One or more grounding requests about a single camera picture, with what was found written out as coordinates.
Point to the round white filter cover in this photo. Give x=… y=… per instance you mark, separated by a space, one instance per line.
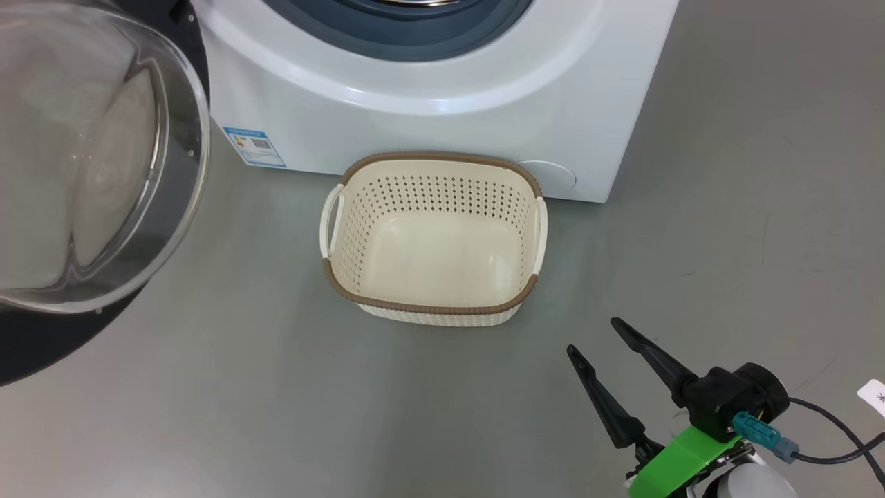
x=556 y=176

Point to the round dark glass washer door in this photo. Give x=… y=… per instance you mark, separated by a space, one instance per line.
x=104 y=173

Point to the white paper tag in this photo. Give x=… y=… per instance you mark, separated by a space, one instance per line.
x=874 y=398

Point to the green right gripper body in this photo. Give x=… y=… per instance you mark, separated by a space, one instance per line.
x=684 y=460

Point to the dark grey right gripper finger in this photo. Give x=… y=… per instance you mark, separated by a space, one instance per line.
x=653 y=356
x=608 y=404

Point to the grey rubber door seal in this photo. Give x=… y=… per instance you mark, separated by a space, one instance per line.
x=415 y=41

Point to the blue energy label sticker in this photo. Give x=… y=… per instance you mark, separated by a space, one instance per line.
x=254 y=146

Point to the white front-load washing machine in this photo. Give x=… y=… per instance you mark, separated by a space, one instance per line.
x=429 y=117

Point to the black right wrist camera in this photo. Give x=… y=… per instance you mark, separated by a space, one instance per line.
x=733 y=394

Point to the cream perforated laundry basket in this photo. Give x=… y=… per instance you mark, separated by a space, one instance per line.
x=435 y=256

